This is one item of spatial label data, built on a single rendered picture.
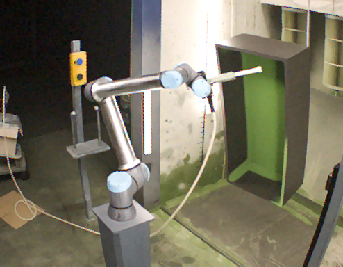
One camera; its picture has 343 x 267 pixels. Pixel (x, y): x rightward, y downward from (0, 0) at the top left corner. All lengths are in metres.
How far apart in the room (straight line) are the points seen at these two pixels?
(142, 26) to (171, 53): 0.38
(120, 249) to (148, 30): 1.63
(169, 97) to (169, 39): 0.51
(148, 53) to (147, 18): 0.29
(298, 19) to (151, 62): 1.58
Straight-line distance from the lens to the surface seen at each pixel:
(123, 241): 2.23
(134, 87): 1.85
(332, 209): 1.34
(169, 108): 3.01
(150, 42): 2.77
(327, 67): 3.31
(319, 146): 3.60
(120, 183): 2.09
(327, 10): 3.21
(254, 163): 3.21
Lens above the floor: 1.97
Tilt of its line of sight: 23 degrees down
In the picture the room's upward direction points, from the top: 1 degrees clockwise
